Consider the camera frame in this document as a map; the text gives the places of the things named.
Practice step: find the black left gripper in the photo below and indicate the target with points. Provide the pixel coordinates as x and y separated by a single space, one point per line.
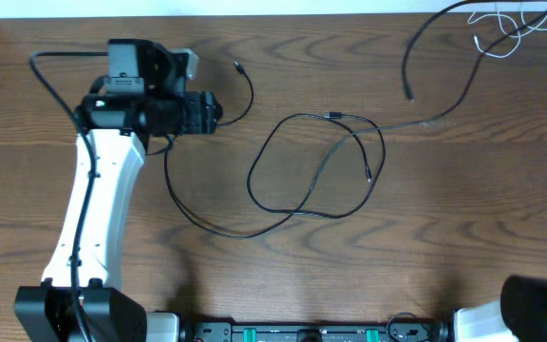
158 66

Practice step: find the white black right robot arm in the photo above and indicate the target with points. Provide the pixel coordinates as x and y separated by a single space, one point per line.
519 314

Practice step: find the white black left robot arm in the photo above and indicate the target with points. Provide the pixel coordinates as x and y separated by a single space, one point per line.
142 95

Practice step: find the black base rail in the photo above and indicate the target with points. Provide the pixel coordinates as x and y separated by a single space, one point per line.
401 327

